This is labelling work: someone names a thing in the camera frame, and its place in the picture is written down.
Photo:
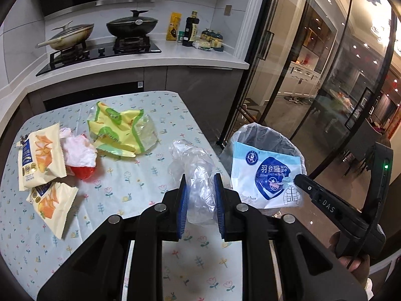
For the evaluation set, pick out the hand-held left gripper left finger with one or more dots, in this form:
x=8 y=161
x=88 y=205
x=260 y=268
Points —
x=183 y=208

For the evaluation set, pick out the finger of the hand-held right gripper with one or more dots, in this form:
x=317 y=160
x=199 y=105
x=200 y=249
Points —
x=305 y=185

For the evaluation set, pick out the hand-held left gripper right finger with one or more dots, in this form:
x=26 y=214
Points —
x=220 y=208

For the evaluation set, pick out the clear plastic bag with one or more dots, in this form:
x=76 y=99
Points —
x=200 y=191

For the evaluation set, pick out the blue white wet wipes packet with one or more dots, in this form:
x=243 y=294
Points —
x=260 y=163

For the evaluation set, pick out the trash bin with white liner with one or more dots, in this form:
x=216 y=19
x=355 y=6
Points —
x=263 y=133

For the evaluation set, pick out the yellow green plastic wrapper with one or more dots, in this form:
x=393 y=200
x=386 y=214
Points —
x=122 y=127

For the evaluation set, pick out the red plastic bag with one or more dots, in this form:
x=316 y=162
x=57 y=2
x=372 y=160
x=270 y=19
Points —
x=83 y=172

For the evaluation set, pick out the white tissue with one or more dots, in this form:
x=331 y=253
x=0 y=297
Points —
x=80 y=152

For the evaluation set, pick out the cream orange snack packet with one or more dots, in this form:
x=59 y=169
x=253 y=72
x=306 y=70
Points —
x=50 y=203
x=40 y=156

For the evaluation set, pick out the person's right hand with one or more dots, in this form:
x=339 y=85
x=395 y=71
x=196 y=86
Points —
x=355 y=266

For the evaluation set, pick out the grey kitchen cabinet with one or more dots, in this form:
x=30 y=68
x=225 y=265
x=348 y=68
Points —
x=200 y=100

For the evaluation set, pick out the glass sliding door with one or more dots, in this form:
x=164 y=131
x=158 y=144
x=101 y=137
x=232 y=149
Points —
x=297 y=69

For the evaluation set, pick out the built-in black oven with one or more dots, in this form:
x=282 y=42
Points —
x=94 y=94

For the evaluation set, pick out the clear food packet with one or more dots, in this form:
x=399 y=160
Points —
x=200 y=44

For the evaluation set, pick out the seasoning jar set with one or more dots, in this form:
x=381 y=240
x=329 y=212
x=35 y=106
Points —
x=214 y=39

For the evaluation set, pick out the small green capped jar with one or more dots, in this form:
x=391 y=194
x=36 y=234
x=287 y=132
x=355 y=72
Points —
x=181 y=37

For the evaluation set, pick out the black gas stove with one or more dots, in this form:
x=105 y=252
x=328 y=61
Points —
x=94 y=55

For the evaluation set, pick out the dark sauce bottle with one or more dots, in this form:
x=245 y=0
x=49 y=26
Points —
x=189 y=31

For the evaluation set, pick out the yellow seasoning packet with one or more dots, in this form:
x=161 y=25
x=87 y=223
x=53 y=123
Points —
x=173 y=28

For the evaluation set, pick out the black wok with lid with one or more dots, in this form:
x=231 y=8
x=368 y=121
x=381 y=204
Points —
x=131 y=28

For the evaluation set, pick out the beige wok with lid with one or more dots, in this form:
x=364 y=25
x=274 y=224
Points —
x=73 y=36

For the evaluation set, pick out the wall socket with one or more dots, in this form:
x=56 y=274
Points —
x=228 y=10

